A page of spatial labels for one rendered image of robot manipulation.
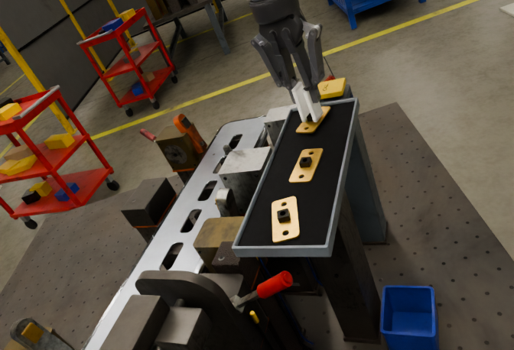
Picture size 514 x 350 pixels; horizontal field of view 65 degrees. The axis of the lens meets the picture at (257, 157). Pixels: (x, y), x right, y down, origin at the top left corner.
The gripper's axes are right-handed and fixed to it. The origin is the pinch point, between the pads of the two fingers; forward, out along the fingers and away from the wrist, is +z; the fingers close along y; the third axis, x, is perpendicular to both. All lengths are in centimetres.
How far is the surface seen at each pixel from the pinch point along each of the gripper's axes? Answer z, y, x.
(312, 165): 4.4, -5.5, 12.3
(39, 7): -14, 497, -231
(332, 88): 4.6, 1.8, -12.7
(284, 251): 4.8, -9.4, 29.2
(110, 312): 20, 31, 41
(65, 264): 50, 108, 25
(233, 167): 9.5, 16.3, 8.9
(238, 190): 14.4, 16.3, 10.6
